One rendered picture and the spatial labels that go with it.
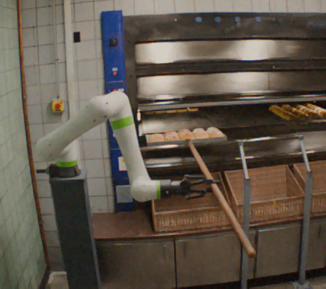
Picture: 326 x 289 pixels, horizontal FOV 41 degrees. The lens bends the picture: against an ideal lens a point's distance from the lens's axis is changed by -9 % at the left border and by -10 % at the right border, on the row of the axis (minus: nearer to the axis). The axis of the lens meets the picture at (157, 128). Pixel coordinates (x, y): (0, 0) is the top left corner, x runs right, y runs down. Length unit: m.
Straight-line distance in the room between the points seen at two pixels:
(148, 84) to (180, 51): 0.35
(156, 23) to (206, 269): 1.88
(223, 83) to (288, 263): 1.50
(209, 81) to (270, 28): 0.67
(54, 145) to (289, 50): 2.12
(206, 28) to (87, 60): 0.93
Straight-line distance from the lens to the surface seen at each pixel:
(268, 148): 3.78
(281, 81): 3.73
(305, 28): 3.81
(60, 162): 2.56
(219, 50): 3.59
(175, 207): 3.67
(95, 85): 3.55
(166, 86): 3.56
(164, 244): 3.30
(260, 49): 3.67
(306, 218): 3.42
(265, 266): 3.56
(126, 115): 2.32
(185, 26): 3.57
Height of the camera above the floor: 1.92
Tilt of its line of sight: 11 degrees down
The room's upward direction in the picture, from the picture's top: 3 degrees counter-clockwise
